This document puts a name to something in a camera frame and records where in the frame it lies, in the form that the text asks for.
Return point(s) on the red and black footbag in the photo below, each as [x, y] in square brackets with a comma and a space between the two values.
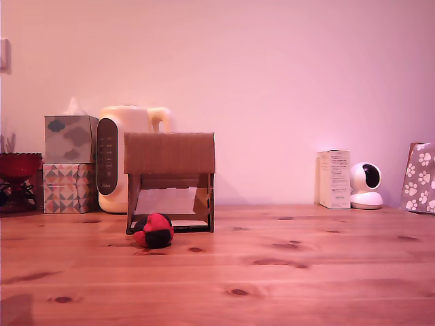
[156, 231]

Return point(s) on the cardboard dice tower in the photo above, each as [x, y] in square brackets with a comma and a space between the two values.
[170, 153]

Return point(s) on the cream electric kettle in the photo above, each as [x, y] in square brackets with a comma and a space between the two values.
[136, 119]

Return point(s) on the white printed carton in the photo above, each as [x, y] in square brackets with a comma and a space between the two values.
[340, 180]

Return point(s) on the cloud print tissue box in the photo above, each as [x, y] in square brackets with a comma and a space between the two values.
[68, 139]

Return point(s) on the white tissue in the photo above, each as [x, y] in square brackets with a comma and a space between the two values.
[74, 108]

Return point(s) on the triangle pattern tissue box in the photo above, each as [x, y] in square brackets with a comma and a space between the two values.
[64, 190]

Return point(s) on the red glass footed bowl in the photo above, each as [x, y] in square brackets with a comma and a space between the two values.
[17, 166]

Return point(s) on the grey paw print bag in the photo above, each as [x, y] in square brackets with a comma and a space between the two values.
[421, 180]

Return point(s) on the pale dried stems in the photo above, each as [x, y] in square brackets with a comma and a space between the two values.
[10, 144]

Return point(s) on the small white round camera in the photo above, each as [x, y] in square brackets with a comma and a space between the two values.
[365, 200]

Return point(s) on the white wall plate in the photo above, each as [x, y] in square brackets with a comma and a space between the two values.
[4, 56]

